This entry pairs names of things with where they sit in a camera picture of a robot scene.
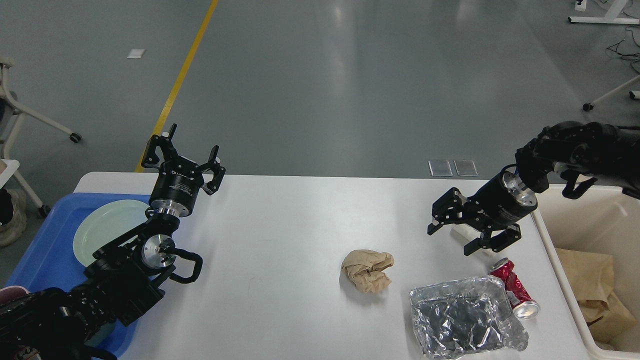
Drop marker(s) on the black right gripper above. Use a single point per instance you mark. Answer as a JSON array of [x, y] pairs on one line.
[[497, 205]]

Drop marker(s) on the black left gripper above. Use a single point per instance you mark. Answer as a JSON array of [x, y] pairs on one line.
[[173, 191]]

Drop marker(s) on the light green plate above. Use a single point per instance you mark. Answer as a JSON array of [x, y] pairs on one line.
[[105, 224]]

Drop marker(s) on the brown paper bag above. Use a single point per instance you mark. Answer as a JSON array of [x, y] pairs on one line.
[[591, 277]]

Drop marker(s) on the brown paper ball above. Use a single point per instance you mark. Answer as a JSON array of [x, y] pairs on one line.
[[366, 269]]

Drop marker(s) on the white paper cup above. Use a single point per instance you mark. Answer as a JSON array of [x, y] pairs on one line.
[[464, 234]]

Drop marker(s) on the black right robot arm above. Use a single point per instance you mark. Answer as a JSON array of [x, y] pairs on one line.
[[582, 154]]

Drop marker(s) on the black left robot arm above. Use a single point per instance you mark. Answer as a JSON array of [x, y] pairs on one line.
[[124, 280]]

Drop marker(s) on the small clear floor plate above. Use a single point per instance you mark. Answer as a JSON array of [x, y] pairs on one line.
[[440, 168]]

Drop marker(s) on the red snack wrapper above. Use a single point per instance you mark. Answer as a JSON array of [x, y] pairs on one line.
[[522, 304]]

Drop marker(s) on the crumpled aluminium foil tray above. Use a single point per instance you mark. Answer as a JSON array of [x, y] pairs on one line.
[[472, 315]]

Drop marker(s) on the blue plastic tray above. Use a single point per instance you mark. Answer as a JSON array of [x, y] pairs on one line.
[[50, 260]]

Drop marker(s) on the white rolling chair left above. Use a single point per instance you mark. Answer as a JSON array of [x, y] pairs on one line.
[[20, 109]]

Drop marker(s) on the white rolling chair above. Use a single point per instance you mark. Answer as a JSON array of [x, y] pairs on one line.
[[20, 109], [634, 94]]

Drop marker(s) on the white sack on floor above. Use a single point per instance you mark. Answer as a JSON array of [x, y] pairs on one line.
[[12, 215]]

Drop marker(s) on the white rolling chair right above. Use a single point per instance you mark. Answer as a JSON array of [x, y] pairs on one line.
[[634, 94]]

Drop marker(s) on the pink mug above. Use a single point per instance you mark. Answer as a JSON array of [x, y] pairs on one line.
[[11, 293]]

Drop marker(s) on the white table base far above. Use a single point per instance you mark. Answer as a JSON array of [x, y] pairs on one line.
[[603, 12]]

